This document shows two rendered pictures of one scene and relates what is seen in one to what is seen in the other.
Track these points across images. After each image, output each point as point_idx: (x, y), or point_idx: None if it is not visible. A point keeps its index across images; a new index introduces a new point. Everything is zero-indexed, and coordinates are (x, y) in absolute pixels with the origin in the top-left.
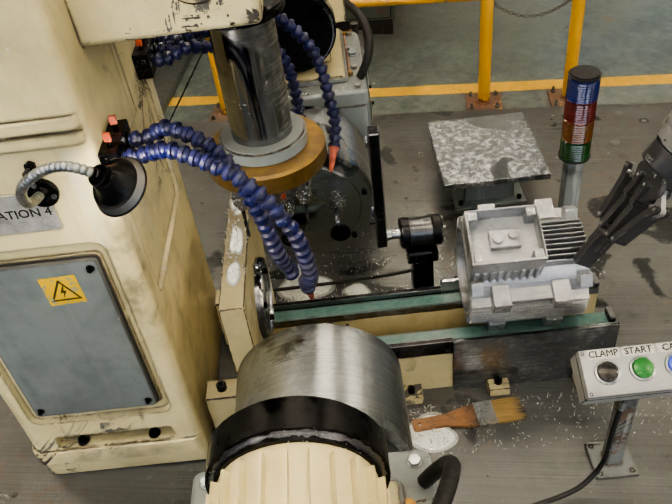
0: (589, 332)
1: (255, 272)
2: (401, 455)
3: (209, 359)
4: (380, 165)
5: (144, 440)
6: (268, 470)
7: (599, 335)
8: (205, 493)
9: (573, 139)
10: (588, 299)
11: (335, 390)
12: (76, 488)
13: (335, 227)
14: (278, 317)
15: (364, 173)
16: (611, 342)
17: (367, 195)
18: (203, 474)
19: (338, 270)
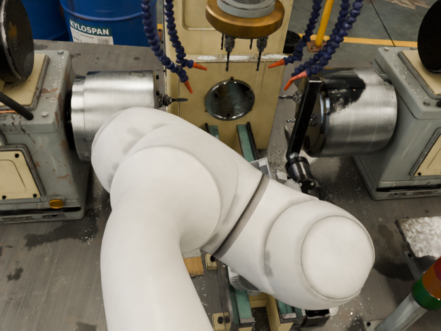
0: (227, 301)
1: (228, 80)
2: (50, 111)
3: None
4: (302, 104)
5: (167, 91)
6: None
7: (228, 311)
8: (55, 52)
9: (424, 275)
10: (231, 278)
11: (102, 89)
12: (159, 87)
13: (306, 136)
14: (241, 127)
15: (330, 123)
16: (228, 327)
17: (322, 136)
18: (66, 52)
19: (315, 176)
